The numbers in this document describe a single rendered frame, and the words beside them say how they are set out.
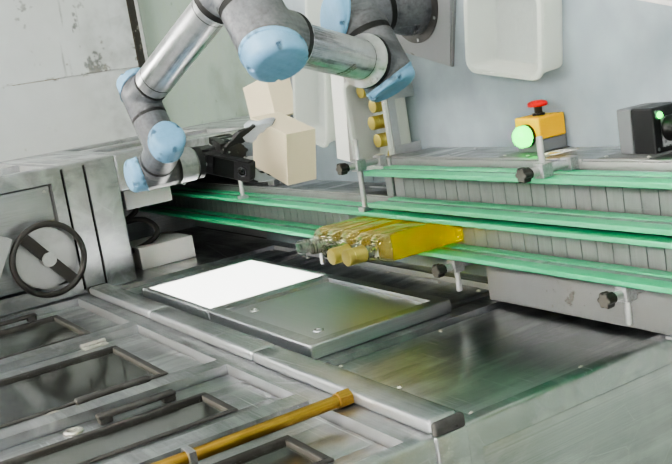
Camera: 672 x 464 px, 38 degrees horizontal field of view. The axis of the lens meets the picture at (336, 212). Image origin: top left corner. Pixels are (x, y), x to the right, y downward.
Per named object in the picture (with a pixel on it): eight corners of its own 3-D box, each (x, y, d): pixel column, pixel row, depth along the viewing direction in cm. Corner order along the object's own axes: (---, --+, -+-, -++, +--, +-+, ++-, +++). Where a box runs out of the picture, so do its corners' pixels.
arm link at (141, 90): (214, -70, 173) (99, 87, 205) (239, -21, 170) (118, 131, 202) (263, -65, 181) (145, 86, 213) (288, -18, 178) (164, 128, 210)
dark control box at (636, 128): (652, 145, 176) (620, 154, 172) (647, 102, 175) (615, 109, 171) (690, 145, 169) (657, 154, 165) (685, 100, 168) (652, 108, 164)
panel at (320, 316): (254, 267, 277) (143, 298, 260) (253, 257, 276) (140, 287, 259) (452, 312, 200) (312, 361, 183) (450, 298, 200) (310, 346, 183)
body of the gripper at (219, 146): (231, 131, 223) (183, 140, 217) (249, 141, 216) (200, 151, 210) (233, 162, 226) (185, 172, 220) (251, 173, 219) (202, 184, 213)
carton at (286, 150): (279, 111, 229) (251, 117, 226) (315, 128, 217) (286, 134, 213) (281, 159, 234) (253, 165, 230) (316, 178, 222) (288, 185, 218)
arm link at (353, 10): (375, -30, 215) (323, -20, 209) (402, 19, 211) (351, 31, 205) (356, 3, 225) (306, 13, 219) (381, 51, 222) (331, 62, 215)
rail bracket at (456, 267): (482, 280, 206) (432, 296, 200) (478, 248, 205) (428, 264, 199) (494, 282, 203) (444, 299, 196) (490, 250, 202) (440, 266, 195)
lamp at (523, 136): (521, 146, 194) (510, 149, 193) (518, 124, 194) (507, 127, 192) (537, 146, 191) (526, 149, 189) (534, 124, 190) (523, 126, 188)
